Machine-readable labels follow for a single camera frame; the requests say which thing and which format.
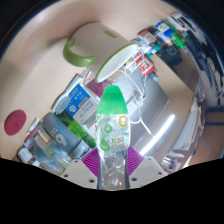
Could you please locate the clear bottle with green cap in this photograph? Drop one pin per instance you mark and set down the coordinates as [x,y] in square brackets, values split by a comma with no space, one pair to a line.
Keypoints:
[112,133]

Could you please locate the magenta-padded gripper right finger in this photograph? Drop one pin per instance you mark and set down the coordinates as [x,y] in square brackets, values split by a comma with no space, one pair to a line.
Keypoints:
[148,170]

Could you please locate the glass bottle with yellow cap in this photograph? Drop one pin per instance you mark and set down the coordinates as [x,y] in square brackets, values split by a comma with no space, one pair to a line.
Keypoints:
[46,155]

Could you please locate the slim green glass bottle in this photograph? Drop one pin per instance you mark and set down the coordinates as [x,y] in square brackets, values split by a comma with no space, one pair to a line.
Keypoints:
[80,131]

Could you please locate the white LED light bar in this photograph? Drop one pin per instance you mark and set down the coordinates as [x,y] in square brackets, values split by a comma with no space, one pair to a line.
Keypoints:
[158,135]

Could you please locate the group of small bottles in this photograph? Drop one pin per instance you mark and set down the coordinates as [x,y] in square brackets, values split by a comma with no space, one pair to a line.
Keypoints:
[166,36]

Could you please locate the grey shaker bottle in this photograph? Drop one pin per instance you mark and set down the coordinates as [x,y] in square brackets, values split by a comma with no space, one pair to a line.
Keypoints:
[58,133]

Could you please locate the blue and white carton box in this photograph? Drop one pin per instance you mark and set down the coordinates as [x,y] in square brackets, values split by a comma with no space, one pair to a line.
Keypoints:
[78,103]

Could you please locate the red and white canister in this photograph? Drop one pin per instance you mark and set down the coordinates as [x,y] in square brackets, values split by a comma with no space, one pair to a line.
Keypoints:
[145,65]

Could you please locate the flat round red coaster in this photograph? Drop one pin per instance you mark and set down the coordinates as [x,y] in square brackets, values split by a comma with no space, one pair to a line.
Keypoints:
[15,122]

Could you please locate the pink box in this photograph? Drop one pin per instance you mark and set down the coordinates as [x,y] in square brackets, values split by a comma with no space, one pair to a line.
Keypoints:
[100,88]

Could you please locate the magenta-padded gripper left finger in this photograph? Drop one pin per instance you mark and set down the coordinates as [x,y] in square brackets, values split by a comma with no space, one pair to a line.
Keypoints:
[78,171]

